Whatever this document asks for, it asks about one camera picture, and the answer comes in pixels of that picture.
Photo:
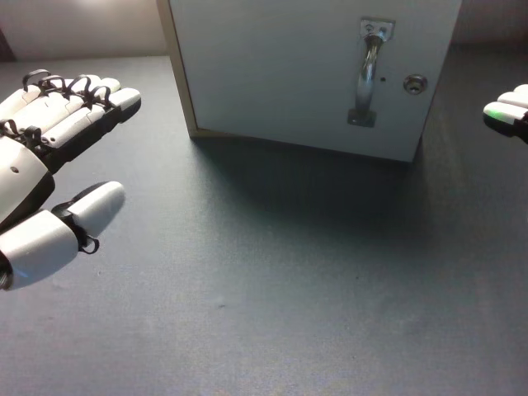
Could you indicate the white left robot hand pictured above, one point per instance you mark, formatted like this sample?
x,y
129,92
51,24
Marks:
x,y
24,165

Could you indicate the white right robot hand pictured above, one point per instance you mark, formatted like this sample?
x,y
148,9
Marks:
x,y
513,113

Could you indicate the dark brown wooden panel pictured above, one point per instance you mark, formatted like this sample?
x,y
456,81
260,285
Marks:
x,y
268,62

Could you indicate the round silver keyhole lock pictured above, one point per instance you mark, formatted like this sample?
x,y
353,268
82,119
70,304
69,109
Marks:
x,y
415,84

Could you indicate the light wooden box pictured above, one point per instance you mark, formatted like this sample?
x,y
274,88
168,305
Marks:
x,y
177,62

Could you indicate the grey table cloth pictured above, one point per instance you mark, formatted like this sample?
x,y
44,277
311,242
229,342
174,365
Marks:
x,y
247,309

